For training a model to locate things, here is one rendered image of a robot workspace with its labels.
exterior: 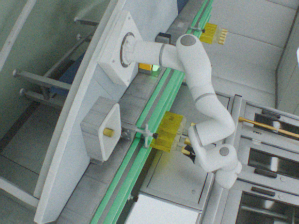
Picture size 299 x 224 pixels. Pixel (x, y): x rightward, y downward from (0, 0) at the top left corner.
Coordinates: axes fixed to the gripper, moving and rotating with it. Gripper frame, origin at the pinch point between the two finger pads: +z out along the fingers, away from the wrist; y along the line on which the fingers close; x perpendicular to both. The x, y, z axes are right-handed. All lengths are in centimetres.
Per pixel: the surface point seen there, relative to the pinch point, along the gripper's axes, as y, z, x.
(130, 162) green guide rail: 3.5, 17.3, 25.1
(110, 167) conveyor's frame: 5.5, 21.9, 33.8
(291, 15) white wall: -120, 12, -609
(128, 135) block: 9.9, 25.0, 16.7
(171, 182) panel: -12.8, -0.2, 13.4
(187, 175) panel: -12.7, -5.1, 5.1
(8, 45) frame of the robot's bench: 46, 90, 33
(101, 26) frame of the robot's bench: 56, 48, 6
